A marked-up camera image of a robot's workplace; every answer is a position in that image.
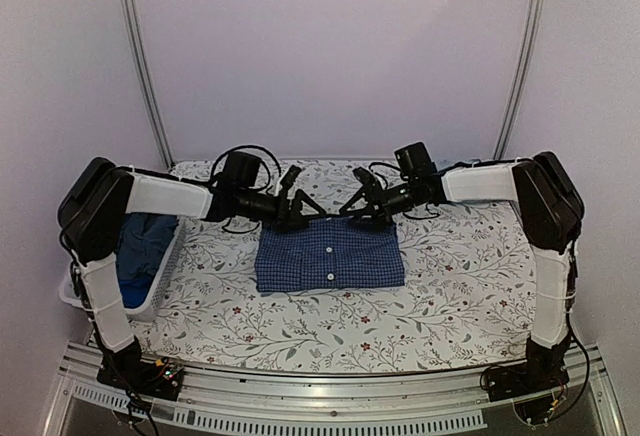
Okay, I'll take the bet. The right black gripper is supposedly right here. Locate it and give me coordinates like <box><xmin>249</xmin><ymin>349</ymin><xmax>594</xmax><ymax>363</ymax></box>
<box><xmin>343</xmin><ymin>177</ymin><xmax>423</xmax><ymax>229</ymax></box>

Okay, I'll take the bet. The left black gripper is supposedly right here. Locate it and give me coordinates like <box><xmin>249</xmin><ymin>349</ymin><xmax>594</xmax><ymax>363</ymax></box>
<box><xmin>236</xmin><ymin>188</ymin><xmax>325</xmax><ymax>234</ymax></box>

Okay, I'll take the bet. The dark blue checkered shirt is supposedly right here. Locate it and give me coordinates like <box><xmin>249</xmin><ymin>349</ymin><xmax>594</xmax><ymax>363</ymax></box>
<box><xmin>254</xmin><ymin>218</ymin><xmax>405</xmax><ymax>293</ymax></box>

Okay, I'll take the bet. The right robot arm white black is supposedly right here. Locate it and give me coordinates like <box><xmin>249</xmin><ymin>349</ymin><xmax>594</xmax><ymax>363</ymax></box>
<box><xmin>339</xmin><ymin>142</ymin><xmax>585</xmax><ymax>392</ymax></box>

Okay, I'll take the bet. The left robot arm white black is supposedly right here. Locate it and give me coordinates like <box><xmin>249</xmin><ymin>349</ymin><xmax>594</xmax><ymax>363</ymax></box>
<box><xmin>57</xmin><ymin>145</ymin><xmax>327</xmax><ymax>390</ymax></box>

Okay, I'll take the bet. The white plastic laundry basket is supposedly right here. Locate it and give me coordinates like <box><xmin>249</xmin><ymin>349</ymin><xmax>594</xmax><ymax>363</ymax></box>
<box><xmin>58</xmin><ymin>213</ymin><xmax>185</xmax><ymax>322</ymax></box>

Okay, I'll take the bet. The floral patterned table mat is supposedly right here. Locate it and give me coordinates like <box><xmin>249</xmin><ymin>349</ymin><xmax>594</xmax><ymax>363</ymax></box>
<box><xmin>97</xmin><ymin>158</ymin><xmax>564</xmax><ymax>373</ymax></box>

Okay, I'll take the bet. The slate blue garment in basket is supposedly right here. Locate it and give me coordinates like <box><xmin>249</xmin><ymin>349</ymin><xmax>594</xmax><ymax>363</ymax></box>
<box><xmin>116</xmin><ymin>213</ymin><xmax>178</xmax><ymax>282</ymax></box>

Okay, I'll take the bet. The bright blue garment in basket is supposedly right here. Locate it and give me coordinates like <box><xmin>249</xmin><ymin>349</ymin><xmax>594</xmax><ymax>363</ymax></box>
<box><xmin>118</xmin><ymin>274</ymin><xmax>154</xmax><ymax>309</ymax></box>

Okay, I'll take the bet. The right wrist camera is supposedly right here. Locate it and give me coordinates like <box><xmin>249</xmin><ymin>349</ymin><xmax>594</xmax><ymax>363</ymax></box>
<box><xmin>353</xmin><ymin>167</ymin><xmax>383</xmax><ymax>195</ymax></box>

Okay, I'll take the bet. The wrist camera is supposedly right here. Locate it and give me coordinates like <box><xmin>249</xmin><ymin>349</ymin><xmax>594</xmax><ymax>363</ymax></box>
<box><xmin>353</xmin><ymin>167</ymin><xmax>383</xmax><ymax>195</ymax></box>
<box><xmin>276</xmin><ymin>165</ymin><xmax>302</xmax><ymax>196</ymax></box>

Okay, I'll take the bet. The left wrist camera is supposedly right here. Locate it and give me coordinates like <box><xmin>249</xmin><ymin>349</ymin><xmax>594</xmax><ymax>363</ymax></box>
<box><xmin>276</xmin><ymin>165</ymin><xmax>302</xmax><ymax>196</ymax></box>

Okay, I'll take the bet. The front aluminium rail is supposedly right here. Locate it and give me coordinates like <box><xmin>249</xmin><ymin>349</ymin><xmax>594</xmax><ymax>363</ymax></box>
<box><xmin>43</xmin><ymin>343</ymin><xmax>628</xmax><ymax>435</ymax></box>

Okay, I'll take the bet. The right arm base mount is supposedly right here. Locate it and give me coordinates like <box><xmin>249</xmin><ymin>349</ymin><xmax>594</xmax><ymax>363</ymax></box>
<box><xmin>479</xmin><ymin>357</ymin><xmax>569</xmax><ymax>402</ymax></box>

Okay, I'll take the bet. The right aluminium frame post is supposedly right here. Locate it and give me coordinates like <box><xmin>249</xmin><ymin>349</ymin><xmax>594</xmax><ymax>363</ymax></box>
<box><xmin>493</xmin><ymin>0</ymin><xmax>544</xmax><ymax>160</ymax></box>

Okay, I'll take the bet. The aluminium frame post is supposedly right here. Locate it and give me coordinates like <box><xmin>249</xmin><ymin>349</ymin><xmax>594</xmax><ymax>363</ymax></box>
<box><xmin>493</xmin><ymin>0</ymin><xmax>544</xmax><ymax>160</ymax></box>
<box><xmin>120</xmin><ymin>0</ymin><xmax>175</xmax><ymax>168</ymax></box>

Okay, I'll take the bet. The left aluminium frame post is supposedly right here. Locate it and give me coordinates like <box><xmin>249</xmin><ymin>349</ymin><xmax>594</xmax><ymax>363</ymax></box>
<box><xmin>120</xmin><ymin>0</ymin><xmax>175</xmax><ymax>168</ymax></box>

